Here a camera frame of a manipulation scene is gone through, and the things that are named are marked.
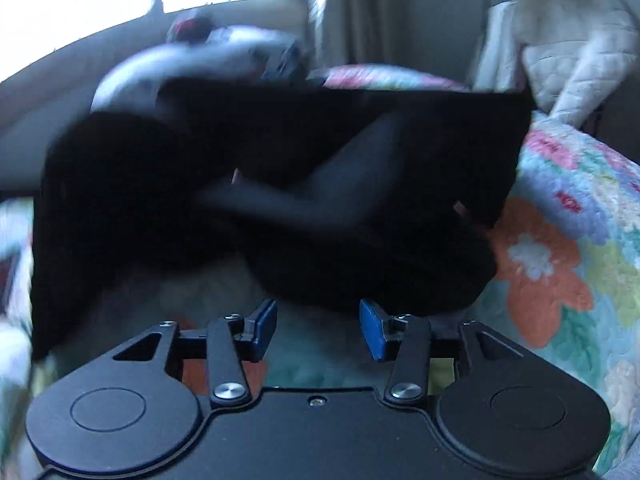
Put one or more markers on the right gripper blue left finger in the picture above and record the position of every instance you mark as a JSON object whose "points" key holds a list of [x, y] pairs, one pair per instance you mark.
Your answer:
{"points": [[245, 338]]}

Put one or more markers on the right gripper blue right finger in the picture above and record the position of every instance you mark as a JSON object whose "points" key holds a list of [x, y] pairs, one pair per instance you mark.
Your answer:
{"points": [[384, 333]]}

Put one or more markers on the black garment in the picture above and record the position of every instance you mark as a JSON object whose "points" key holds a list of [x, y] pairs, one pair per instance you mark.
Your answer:
{"points": [[331, 196]]}

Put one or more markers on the floral quilt bedspread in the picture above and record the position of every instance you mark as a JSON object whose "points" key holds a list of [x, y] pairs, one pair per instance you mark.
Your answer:
{"points": [[545, 384]]}

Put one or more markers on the white patterned pillow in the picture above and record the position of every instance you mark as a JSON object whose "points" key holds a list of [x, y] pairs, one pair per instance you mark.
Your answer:
{"points": [[236, 53]]}

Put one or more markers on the beige curtain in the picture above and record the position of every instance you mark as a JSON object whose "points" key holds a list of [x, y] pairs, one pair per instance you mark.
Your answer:
{"points": [[364, 31]]}

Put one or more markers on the grey plush toy red bow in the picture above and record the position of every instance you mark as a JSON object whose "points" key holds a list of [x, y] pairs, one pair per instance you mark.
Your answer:
{"points": [[193, 27]]}

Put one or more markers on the white quilted jacket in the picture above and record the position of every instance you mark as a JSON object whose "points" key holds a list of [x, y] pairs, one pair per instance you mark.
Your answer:
{"points": [[571, 54]]}

